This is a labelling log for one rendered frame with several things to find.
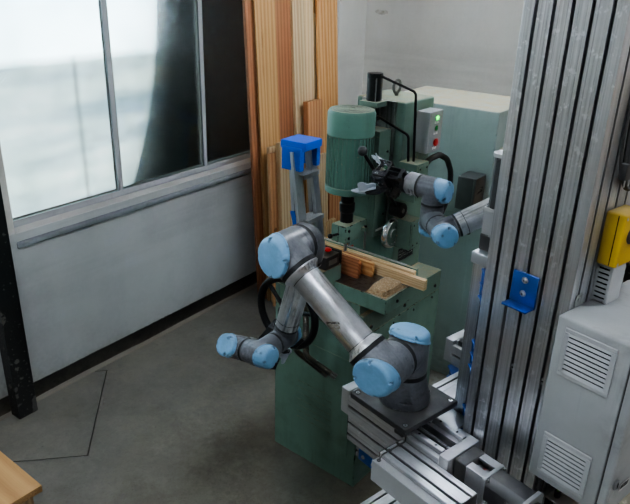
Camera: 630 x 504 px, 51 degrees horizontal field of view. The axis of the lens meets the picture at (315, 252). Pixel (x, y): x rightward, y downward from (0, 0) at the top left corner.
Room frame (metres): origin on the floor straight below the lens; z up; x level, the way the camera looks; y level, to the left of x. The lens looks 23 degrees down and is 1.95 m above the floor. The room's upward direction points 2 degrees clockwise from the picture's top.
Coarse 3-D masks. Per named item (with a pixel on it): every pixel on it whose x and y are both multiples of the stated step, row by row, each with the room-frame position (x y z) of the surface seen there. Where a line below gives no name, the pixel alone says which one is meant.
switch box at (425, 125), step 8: (424, 112) 2.49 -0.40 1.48; (432, 112) 2.49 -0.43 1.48; (440, 112) 2.53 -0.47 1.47; (424, 120) 2.49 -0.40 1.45; (432, 120) 2.49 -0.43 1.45; (440, 120) 2.54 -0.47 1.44; (416, 128) 2.51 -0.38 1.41; (424, 128) 2.49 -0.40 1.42; (432, 128) 2.49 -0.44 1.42; (440, 128) 2.54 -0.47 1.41; (416, 136) 2.51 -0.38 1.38; (424, 136) 2.49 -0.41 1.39; (432, 136) 2.50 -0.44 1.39; (440, 136) 2.55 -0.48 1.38; (416, 144) 2.51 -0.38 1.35; (424, 144) 2.49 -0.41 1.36; (432, 144) 2.50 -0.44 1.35; (424, 152) 2.48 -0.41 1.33
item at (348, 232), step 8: (336, 224) 2.34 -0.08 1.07; (344, 224) 2.35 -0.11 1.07; (352, 224) 2.35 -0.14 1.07; (360, 224) 2.39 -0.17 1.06; (336, 232) 2.34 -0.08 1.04; (344, 232) 2.32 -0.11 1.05; (352, 232) 2.35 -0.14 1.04; (360, 232) 2.39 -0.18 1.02; (336, 240) 2.34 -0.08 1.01; (344, 240) 2.31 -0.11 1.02; (352, 240) 2.35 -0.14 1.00
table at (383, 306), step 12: (348, 276) 2.24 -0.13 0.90; (360, 276) 2.24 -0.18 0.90; (336, 288) 2.19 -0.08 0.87; (348, 288) 2.15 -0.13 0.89; (360, 288) 2.14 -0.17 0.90; (408, 288) 2.17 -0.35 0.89; (348, 300) 2.15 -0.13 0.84; (360, 300) 2.12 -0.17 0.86; (372, 300) 2.09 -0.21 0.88; (384, 300) 2.06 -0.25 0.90; (396, 300) 2.11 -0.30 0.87; (384, 312) 2.05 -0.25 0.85
